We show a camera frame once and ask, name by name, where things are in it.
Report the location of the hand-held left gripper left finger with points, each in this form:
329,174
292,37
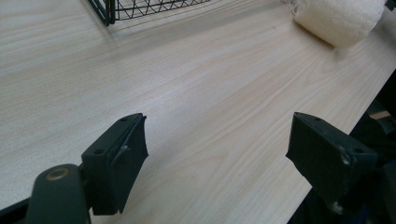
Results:
118,168

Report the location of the rolled white towel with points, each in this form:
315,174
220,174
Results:
339,18

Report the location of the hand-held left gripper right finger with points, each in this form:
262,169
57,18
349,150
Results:
327,161

